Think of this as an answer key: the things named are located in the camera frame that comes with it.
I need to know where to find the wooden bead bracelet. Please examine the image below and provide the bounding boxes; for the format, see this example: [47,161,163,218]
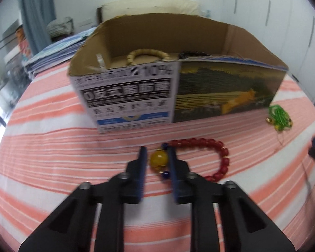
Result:
[126,49,170,66]

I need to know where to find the dark bead bracelet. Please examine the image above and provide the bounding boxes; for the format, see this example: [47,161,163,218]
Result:
[178,50,212,59]

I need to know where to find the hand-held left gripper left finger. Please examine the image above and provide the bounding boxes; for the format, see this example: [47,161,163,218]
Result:
[18,146,149,252]

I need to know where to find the red bead bracelet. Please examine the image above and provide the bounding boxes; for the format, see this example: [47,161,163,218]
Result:
[150,138,230,183]

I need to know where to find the blue-grey curtain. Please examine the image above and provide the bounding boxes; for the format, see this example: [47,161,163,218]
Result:
[17,0,54,55]

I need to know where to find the cream padded headboard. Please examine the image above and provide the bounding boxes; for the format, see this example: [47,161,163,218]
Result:
[97,0,201,23]

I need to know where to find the printed cardboard box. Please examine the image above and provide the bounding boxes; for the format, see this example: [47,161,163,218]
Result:
[67,13,289,134]

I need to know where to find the green bead bracelet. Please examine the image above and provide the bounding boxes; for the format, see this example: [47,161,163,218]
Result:
[266,104,293,132]

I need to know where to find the white wardrobe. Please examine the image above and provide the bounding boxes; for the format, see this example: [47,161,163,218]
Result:
[220,0,315,105]

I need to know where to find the stack of folded blankets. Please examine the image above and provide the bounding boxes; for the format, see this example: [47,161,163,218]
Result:
[24,28,97,78]

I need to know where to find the pile of checked clothes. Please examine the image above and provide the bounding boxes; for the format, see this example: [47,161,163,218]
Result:
[47,17,74,36]

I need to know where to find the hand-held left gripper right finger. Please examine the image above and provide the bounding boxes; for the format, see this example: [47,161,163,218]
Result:
[168,144,296,252]

